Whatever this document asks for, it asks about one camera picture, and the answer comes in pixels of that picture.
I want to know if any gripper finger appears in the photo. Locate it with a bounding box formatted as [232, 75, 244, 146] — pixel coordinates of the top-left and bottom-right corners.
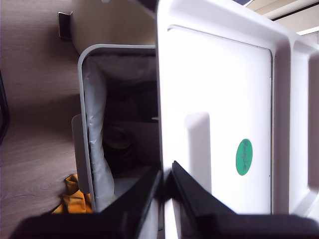
[171, 160, 237, 221]
[98, 166, 164, 220]

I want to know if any white recycling bin lid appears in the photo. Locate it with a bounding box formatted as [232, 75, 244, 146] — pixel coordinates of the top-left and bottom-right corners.
[155, 0, 319, 239]

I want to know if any brown cardboard piece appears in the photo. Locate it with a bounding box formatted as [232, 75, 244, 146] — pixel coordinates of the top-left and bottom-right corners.
[129, 120, 160, 172]

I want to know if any white recycling bin body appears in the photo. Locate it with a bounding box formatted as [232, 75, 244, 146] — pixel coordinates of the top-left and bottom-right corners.
[71, 43, 160, 215]

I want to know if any white plastic bin liner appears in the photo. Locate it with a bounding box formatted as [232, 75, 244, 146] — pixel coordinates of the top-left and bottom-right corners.
[83, 53, 160, 212]

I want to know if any yellow cloth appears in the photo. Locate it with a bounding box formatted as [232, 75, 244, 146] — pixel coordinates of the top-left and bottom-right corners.
[51, 173, 93, 214]

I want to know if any round dark container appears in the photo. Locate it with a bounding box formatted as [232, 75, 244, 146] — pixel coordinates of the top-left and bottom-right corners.
[104, 125, 134, 151]

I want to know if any green round sticker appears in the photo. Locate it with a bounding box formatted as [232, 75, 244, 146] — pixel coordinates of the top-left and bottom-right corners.
[235, 138, 254, 177]

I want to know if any metal foot pedal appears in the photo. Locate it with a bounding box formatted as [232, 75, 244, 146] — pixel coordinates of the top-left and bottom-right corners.
[58, 11, 73, 41]

